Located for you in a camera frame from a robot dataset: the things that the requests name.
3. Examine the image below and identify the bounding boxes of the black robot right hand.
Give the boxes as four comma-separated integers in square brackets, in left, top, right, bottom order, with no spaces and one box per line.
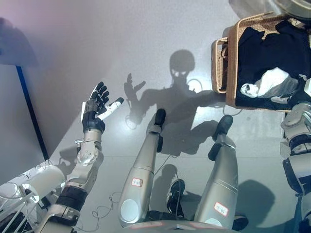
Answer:
[291,77,311,105]

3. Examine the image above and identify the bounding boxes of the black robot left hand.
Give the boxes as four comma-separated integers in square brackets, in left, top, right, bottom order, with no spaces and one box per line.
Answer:
[81,82,125,134]

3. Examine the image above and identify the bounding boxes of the white and grey garment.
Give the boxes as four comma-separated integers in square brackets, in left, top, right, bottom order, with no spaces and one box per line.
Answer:
[240,67,302,104]

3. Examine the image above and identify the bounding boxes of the black clothes pile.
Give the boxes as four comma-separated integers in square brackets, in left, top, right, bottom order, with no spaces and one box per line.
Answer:
[235,19,311,110]

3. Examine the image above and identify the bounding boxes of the woven wicker laundry basket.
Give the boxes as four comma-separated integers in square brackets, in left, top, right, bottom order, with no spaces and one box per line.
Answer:
[210,11,311,114]

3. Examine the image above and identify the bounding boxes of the black robot left foot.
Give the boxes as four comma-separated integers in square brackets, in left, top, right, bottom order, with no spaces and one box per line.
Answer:
[155,108,167,126]

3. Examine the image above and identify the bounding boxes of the black robot foot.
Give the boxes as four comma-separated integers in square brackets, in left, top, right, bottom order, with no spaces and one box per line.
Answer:
[212,115,234,142]
[155,108,167,126]

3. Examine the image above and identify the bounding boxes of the silver robot left leg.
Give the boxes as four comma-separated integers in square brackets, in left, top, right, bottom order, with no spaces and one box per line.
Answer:
[118,122,164,229]

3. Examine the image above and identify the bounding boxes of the silver robot leg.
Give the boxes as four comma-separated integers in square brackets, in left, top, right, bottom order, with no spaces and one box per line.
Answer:
[118,122,164,229]
[194,133,240,224]

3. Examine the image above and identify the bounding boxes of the black robot right foot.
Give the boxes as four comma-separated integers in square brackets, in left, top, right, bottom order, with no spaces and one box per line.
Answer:
[212,115,234,142]

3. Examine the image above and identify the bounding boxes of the black sneaker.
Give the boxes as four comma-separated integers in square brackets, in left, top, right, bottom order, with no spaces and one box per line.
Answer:
[167,179,186,218]

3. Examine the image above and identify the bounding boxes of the silver robot right leg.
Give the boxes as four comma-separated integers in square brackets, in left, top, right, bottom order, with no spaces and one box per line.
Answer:
[194,133,240,224]

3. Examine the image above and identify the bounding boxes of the grey robot torso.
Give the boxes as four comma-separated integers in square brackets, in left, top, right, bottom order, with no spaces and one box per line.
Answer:
[126,219,234,233]

